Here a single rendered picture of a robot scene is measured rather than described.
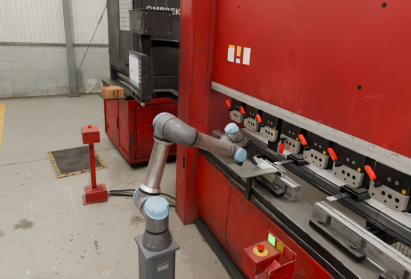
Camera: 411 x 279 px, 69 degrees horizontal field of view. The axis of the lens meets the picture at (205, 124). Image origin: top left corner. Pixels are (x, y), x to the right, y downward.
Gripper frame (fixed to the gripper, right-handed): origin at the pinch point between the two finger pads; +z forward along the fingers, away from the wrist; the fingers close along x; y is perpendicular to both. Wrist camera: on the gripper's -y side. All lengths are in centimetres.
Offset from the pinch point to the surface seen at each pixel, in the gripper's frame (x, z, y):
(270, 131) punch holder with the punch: 0.1, -12.4, 20.5
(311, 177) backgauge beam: -12.9, 28.1, 22.3
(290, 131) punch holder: -17.8, -15.8, 25.2
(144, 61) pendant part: 95, -75, -4
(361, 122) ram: -59, -28, 39
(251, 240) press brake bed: -8, 37, -35
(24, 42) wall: 670, -161, -143
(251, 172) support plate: -5.9, -3.7, -5.5
